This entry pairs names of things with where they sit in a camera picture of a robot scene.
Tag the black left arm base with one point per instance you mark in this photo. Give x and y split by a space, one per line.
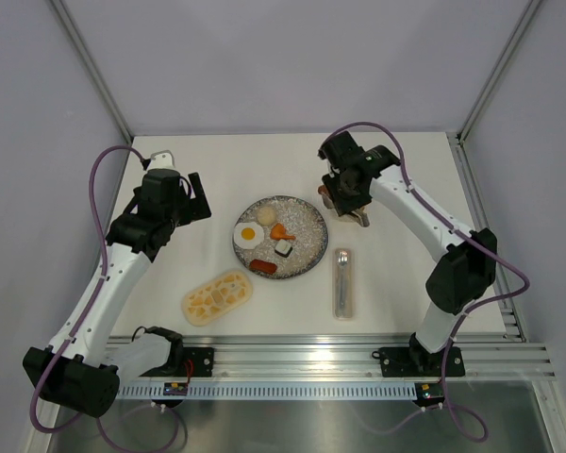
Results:
181 361

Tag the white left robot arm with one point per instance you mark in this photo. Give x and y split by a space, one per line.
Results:
75 370

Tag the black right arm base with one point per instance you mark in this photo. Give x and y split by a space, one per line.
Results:
413 361

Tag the clear cutlery case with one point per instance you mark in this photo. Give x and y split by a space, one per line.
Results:
351 287

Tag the orange chicken drumstick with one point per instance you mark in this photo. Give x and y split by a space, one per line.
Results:
279 232

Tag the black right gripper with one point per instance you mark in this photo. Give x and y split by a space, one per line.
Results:
342 206

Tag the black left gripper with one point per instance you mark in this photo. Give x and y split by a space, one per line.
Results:
196 206

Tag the white steamed bun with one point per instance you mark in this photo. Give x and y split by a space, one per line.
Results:
266 216

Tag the beige patterned lunch box lid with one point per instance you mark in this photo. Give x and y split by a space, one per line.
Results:
214 299

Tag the sushi roll white centre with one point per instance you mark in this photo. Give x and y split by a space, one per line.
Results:
283 248

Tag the fried egg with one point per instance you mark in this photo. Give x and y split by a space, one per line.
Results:
248 236

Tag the white slotted cable duct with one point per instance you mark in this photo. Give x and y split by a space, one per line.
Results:
275 391

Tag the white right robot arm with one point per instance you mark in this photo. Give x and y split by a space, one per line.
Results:
465 267

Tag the speckled ceramic plate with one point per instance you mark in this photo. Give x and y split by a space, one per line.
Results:
301 220

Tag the red bacon strip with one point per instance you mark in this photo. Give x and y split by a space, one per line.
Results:
262 266

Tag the aluminium rail frame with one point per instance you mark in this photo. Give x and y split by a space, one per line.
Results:
287 330

